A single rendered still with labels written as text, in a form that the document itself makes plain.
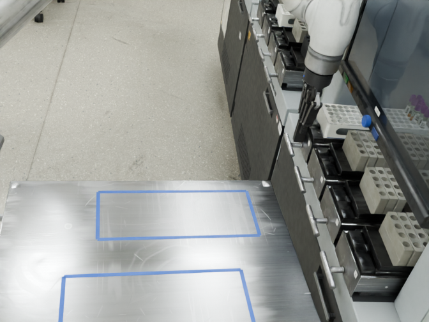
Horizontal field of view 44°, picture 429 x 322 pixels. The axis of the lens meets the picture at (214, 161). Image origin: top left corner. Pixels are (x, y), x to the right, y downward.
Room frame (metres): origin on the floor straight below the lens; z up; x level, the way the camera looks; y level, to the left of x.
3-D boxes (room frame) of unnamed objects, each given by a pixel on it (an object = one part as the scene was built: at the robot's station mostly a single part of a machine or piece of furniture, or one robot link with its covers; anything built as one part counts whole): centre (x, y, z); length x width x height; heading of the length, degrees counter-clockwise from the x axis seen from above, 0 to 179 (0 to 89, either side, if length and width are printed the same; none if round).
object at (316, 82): (1.25, -0.23, 0.96); 0.08 x 0.07 x 0.09; 11
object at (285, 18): (1.99, -0.29, 0.83); 0.30 x 0.10 x 0.06; 101
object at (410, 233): (0.83, -0.43, 0.85); 0.12 x 0.02 x 0.06; 11
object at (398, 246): (0.82, -0.41, 0.85); 0.12 x 0.02 x 0.06; 10
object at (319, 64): (1.25, -0.23, 1.03); 0.09 x 0.09 x 0.06
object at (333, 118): (1.29, -0.42, 0.83); 0.30 x 0.10 x 0.06; 101
